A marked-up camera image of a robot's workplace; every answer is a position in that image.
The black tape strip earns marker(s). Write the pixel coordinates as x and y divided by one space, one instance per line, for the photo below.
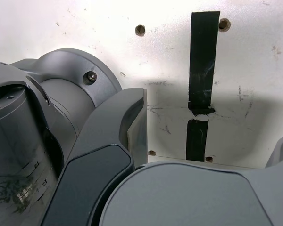
202 58

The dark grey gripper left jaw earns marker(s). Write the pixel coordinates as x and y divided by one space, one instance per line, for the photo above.
94 169

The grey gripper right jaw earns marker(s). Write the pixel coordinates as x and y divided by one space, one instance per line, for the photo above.
191 197

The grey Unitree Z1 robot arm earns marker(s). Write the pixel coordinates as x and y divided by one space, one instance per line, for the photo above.
61 70

